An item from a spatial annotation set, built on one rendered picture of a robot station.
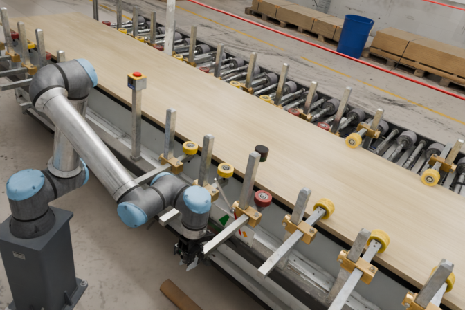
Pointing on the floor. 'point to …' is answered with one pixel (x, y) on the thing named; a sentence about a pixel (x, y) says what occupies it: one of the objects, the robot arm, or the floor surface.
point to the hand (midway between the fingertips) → (192, 264)
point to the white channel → (170, 7)
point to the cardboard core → (178, 296)
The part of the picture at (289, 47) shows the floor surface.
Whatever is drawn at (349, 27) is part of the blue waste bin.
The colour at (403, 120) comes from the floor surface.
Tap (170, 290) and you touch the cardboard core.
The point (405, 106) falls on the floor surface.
